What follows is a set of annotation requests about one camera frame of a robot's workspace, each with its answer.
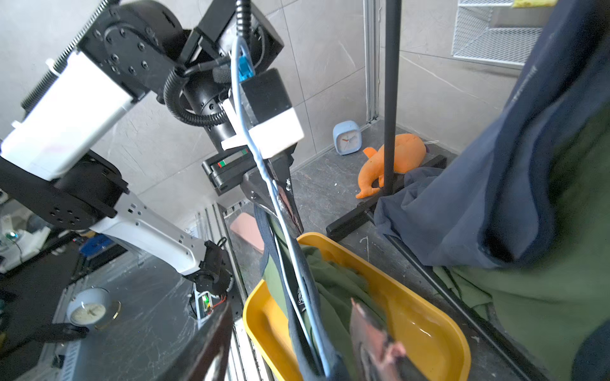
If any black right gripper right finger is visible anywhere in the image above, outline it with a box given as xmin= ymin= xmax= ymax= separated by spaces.
xmin=349 ymin=298 xmax=427 ymax=380

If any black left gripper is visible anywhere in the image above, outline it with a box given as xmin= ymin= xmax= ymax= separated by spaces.
xmin=202 ymin=144 xmax=304 ymax=236

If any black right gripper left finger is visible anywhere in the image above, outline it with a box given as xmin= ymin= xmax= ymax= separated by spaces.
xmin=158 ymin=303 xmax=233 ymax=381

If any green printed tank top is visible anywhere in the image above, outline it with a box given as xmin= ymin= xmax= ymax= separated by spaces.
xmin=254 ymin=206 xmax=388 ymax=380

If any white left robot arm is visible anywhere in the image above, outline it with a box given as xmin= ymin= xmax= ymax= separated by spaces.
xmin=1 ymin=1 xmax=303 ymax=314

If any plain green tank top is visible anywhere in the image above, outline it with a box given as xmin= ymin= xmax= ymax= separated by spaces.
xmin=435 ymin=108 xmax=609 ymax=380

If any dark grey tank top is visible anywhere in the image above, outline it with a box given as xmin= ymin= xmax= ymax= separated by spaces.
xmin=374 ymin=1 xmax=609 ymax=268

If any large yellow plastic tray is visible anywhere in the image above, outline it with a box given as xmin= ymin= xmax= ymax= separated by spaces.
xmin=243 ymin=233 xmax=472 ymax=380

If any pink rectangular case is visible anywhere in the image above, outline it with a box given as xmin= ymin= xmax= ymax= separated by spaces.
xmin=230 ymin=213 xmax=265 ymax=254

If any black clothes rack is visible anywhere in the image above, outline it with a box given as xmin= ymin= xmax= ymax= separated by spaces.
xmin=326 ymin=1 xmax=547 ymax=380

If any white round clock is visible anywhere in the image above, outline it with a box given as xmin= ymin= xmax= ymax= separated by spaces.
xmin=66 ymin=287 xmax=122 ymax=331

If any orange plush toy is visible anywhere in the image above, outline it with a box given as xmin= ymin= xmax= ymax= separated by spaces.
xmin=356 ymin=133 xmax=427 ymax=199

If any yellow item in basket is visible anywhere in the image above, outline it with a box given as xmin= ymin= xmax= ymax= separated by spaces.
xmin=512 ymin=0 xmax=558 ymax=8

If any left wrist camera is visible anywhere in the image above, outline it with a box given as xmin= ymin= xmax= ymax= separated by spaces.
xmin=240 ymin=68 xmax=304 ymax=159

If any white wire basket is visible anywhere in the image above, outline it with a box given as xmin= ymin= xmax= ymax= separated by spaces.
xmin=451 ymin=0 xmax=557 ymax=68

